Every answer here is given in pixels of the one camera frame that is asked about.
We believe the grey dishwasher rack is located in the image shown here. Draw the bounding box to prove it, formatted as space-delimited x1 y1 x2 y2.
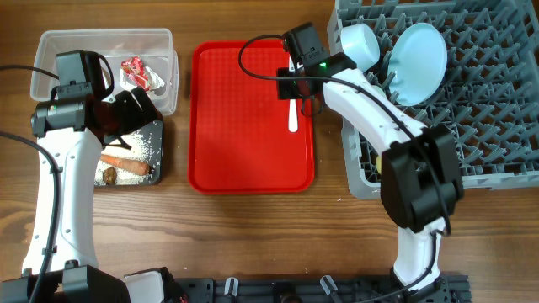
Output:
327 0 538 189

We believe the brown food scrap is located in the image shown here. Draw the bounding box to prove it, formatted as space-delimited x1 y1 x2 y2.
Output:
102 167 117 185

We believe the light blue plate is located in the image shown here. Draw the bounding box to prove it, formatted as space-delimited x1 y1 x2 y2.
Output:
387 23 447 106

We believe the red serving tray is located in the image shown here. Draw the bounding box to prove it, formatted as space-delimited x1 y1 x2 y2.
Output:
188 40 315 194

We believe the light blue rice bowl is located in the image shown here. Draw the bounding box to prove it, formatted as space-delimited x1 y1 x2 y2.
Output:
340 24 381 72

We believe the white plastic spoon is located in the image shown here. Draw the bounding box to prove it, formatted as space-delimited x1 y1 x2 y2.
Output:
287 58 300 134

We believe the white tissue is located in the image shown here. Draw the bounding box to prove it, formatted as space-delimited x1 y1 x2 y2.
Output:
120 66 165 98

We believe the cooked white rice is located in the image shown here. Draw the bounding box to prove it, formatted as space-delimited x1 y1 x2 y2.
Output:
93 128 163 185

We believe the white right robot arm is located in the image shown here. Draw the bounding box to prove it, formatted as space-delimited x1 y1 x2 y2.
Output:
279 23 464 293

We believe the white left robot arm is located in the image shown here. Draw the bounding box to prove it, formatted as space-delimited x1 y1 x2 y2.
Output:
1 88 172 302

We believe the black plastic tray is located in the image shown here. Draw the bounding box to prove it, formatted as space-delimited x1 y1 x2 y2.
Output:
93 120 165 187

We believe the red snack wrapper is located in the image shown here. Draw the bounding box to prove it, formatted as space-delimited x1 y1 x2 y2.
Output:
120 56 152 91

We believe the carrot piece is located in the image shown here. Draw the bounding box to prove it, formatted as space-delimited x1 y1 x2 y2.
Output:
100 154 151 176

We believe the clear plastic bin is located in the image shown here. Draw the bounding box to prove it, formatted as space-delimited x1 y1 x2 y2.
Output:
34 28 179 116

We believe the yellow plastic cup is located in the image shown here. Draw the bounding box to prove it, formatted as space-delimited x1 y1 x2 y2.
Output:
375 156 382 173

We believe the mint green bowl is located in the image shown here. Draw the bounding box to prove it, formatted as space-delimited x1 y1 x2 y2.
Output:
373 85 387 99

